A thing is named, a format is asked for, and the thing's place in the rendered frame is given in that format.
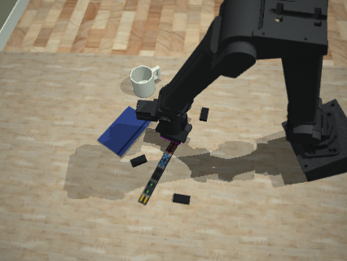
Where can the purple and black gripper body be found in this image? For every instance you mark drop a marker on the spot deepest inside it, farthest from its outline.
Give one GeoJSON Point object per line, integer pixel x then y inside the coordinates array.
{"type": "Point", "coordinates": [174, 133]}

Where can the pale grey mug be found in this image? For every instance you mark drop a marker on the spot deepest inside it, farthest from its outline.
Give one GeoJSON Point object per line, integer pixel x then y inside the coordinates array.
{"type": "Point", "coordinates": [143, 74]}

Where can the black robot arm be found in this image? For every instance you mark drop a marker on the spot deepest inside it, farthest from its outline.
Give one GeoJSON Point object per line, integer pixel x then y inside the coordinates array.
{"type": "Point", "coordinates": [249, 32]}

